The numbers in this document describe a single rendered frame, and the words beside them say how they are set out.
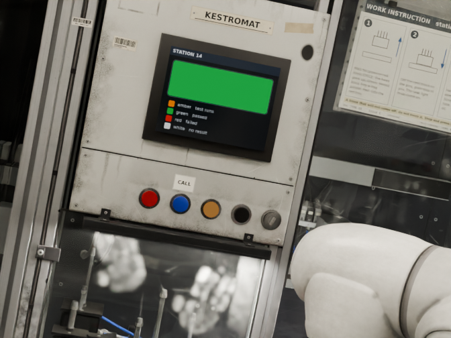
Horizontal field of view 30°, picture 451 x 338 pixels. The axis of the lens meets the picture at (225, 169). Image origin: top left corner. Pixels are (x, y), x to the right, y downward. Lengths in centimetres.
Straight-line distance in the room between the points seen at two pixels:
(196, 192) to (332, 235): 49
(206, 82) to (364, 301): 61
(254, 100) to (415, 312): 63
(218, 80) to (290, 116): 16
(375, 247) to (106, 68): 68
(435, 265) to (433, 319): 8
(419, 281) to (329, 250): 14
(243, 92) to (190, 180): 19
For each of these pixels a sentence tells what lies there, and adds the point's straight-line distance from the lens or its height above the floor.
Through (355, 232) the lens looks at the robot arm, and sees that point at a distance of 117.
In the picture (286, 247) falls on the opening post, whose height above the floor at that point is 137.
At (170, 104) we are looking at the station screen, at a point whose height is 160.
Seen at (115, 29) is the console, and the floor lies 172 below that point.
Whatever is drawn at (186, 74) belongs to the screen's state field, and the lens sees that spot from 157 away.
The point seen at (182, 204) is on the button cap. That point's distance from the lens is 160.
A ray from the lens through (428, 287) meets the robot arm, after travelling 110.
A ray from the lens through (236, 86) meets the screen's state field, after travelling 158.
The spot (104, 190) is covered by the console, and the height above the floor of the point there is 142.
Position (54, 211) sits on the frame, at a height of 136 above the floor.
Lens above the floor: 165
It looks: 5 degrees down
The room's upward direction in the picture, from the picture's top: 11 degrees clockwise
